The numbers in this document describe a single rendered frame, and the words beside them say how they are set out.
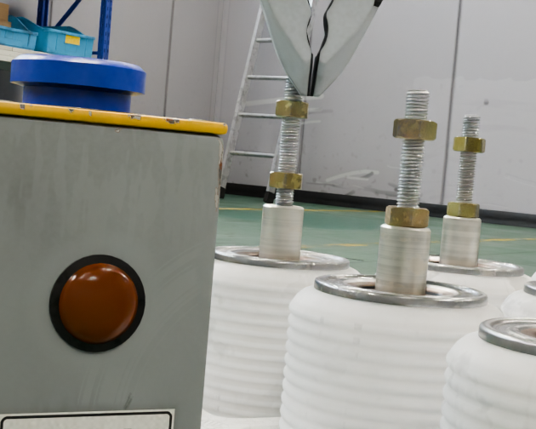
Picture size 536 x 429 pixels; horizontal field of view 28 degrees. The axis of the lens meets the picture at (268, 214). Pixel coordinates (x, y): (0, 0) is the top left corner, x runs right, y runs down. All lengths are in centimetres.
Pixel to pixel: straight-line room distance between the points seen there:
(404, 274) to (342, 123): 738
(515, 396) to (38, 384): 14
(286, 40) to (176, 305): 27
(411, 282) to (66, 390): 20
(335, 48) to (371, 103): 717
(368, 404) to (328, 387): 2
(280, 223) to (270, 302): 5
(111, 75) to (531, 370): 16
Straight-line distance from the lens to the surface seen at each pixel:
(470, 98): 738
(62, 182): 29
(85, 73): 31
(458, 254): 62
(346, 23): 56
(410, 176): 46
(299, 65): 56
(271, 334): 53
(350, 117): 780
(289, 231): 56
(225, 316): 54
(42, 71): 31
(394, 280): 46
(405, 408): 43
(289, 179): 56
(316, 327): 44
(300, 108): 57
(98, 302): 29
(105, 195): 29
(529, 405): 34
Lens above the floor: 31
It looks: 3 degrees down
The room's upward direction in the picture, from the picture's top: 5 degrees clockwise
